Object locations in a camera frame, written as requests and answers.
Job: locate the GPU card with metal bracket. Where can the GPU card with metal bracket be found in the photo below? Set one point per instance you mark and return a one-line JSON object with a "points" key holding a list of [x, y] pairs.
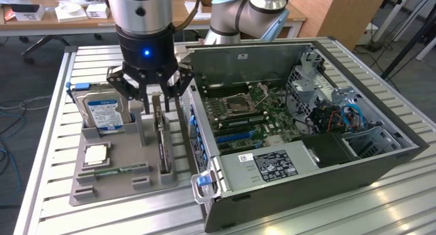
{"points": [[164, 143]]}

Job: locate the white box with tape roll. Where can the white box with tape roll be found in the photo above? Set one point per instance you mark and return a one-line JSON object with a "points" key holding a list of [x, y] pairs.
{"points": [[71, 14]]}

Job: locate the silver CPU chip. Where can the silver CPU chip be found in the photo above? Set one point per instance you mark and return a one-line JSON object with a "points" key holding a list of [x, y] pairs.
{"points": [[95, 154]]}

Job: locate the silver disk bay frame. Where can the silver disk bay frame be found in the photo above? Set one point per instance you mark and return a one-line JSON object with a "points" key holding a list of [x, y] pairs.
{"points": [[375, 143]]}

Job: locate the white cardboard box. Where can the white cardboard box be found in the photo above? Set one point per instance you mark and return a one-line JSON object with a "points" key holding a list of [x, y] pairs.
{"points": [[204, 16]]}

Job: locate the open black PC case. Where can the open black PC case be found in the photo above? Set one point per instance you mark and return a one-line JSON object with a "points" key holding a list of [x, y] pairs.
{"points": [[307, 194]]}

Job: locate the black stand pole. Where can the black stand pole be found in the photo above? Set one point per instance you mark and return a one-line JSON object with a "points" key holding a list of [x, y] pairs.
{"points": [[408, 46]]}

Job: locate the small white box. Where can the small white box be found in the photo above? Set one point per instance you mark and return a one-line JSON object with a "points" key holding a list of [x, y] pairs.
{"points": [[96, 12]]}

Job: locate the black power connector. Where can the black power connector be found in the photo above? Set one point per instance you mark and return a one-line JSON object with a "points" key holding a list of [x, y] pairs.
{"points": [[326, 115]]}

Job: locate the grey power supply unit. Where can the grey power supply unit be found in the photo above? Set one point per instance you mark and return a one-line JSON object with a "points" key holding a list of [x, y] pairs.
{"points": [[246, 173]]}

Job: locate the metal disk bay cage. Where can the metal disk bay cage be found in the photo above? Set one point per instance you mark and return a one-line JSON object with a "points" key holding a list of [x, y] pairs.
{"points": [[307, 87]]}

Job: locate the green motherboard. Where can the green motherboard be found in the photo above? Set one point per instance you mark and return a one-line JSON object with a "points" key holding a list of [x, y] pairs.
{"points": [[272, 122]]}

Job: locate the wooden cabinet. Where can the wooden cabinet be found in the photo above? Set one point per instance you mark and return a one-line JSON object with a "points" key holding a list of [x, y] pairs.
{"points": [[340, 15]]}

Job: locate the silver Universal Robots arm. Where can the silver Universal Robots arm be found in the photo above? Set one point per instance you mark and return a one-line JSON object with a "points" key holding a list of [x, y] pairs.
{"points": [[143, 5]]}

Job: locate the grey parts rack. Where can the grey parts rack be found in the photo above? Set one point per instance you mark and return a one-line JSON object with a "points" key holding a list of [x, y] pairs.
{"points": [[130, 153]]}

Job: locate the black chair base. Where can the black chair base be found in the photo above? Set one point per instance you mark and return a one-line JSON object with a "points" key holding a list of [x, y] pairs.
{"points": [[38, 44]]}

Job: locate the red booklet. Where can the red booklet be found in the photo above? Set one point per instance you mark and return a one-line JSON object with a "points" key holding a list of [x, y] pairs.
{"points": [[8, 15]]}

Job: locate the wooden desk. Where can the wooden desk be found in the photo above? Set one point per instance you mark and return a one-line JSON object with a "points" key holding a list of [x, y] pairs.
{"points": [[51, 25], [182, 5]]}

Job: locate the hard disk with blue label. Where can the hard disk with blue label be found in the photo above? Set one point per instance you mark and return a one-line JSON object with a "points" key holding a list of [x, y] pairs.
{"points": [[102, 112]]}

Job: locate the green RAM stick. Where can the green RAM stick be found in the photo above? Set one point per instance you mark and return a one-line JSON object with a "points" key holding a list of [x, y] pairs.
{"points": [[106, 171]]}

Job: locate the CPU socket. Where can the CPU socket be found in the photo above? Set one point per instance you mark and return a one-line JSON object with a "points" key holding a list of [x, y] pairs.
{"points": [[236, 103]]}

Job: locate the metal socket cover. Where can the metal socket cover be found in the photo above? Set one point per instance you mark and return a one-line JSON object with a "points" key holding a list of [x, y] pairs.
{"points": [[260, 90]]}

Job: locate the blue expansion slot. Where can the blue expansion slot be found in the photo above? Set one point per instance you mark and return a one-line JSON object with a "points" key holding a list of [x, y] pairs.
{"points": [[235, 137]]}

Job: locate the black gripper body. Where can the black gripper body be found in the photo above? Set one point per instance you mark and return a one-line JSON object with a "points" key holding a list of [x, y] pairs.
{"points": [[150, 53]]}

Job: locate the white box with black label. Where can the white box with black label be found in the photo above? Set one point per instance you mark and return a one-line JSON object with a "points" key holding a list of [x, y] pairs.
{"points": [[31, 15]]}

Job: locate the silver chipset heatsink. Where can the silver chipset heatsink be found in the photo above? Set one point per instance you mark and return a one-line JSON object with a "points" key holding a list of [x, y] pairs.
{"points": [[278, 140]]}

